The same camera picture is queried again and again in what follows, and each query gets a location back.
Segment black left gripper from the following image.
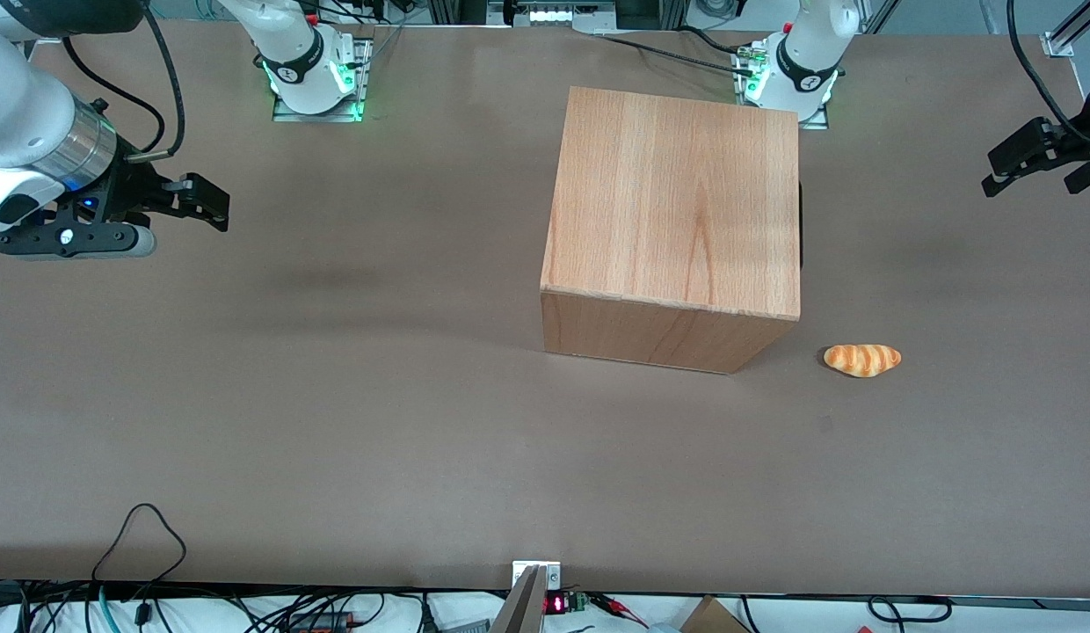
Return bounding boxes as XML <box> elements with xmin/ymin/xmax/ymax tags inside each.
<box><xmin>981</xmin><ymin>84</ymin><xmax>1090</xmax><ymax>198</ymax></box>

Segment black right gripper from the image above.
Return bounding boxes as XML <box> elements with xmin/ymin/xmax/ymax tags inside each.
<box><xmin>70</xmin><ymin>160</ymin><xmax>231</xmax><ymax>234</ymax></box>

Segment wooden drawer cabinet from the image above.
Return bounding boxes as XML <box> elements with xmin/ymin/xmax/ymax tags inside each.
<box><xmin>540</xmin><ymin>85</ymin><xmax>803</xmax><ymax>375</ymax></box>

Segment toy bread roll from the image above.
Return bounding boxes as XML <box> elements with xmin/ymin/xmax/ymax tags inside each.
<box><xmin>824</xmin><ymin>343</ymin><xmax>903</xmax><ymax>379</ymax></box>

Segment brown cardboard piece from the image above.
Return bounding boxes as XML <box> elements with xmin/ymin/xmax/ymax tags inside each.
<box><xmin>680</xmin><ymin>596</ymin><xmax>750</xmax><ymax>633</ymax></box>

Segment red clip leads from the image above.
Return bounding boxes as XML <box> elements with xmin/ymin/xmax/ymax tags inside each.
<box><xmin>587</xmin><ymin>593</ymin><xmax>650</xmax><ymax>629</ymax></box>

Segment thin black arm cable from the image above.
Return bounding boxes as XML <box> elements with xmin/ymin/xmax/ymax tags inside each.
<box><xmin>63</xmin><ymin>40</ymin><xmax>166</xmax><ymax>152</ymax></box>

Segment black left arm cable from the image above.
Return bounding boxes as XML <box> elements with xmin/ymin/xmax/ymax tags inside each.
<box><xmin>1006</xmin><ymin>0</ymin><xmax>1090</xmax><ymax>146</ymax></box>

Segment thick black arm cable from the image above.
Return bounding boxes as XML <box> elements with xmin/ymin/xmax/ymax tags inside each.
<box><xmin>123</xmin><ymin>7</ymin><xmax>186</xmax><ymax>164</ymax></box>

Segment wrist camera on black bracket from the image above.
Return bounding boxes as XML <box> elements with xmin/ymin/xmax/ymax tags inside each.
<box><xmin>0</xmin><ymin>222</ymin><xmax>157</xmax><ymax>261</ymax></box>

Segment aluminium frame profile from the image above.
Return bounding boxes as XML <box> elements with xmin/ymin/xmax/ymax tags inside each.
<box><xmin>1042</xmin><ymin>0</ymin><xmax>1090</xmax><ymax>59</ymax></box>

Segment black looped cable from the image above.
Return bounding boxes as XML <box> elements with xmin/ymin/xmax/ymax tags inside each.
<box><xmin>91</xmin><ymin>503</ymin><xmax>188</xmax><ymax>585</ymax></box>

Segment black cable on table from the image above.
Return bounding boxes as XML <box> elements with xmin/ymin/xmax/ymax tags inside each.
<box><xmin>596</xmin><ymin>32</ymin><xmax>757</xmax><ymax>75</ymax></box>

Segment black coiled cable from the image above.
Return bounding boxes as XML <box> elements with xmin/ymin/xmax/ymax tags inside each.
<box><xmin>865</xmin><ymin>595</ymin><xmax>954</xmax><ymax>626</ymax></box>

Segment camera mount post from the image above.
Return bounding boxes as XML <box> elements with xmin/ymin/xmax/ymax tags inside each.
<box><xmin>488</xmin><ymin>561</ymin><xmax>563</xmax><ymax>633</ymax></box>

